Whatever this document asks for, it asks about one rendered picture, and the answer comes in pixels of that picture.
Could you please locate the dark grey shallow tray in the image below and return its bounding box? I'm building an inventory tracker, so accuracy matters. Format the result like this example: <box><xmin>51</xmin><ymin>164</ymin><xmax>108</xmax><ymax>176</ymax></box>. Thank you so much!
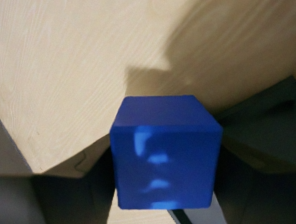
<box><xmin>166</xmin><ymin>75</ymin><xmax>296</xmax><ymax>224</ymax></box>

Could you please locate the blue cube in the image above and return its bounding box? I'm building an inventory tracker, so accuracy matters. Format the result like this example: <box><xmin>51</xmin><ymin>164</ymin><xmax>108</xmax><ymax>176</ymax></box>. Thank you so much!
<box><xmin>109</xmin><ymin>95</ymin><xmax>223</xmax><ymax>210</ymax></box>

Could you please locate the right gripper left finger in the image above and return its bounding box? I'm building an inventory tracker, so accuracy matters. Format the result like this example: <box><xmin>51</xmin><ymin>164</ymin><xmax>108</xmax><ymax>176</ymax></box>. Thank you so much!
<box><xmin>0</xmin><ymin>133</ymin><xmax>116</xmax><ymax>224</ymax></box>

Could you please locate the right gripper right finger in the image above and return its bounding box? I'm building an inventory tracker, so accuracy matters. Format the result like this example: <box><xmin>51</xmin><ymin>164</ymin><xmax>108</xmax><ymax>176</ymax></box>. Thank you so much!
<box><xmin>213</xmin><ymin>134</ymin><xmax>296</xmax><ymax>224</ymax></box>

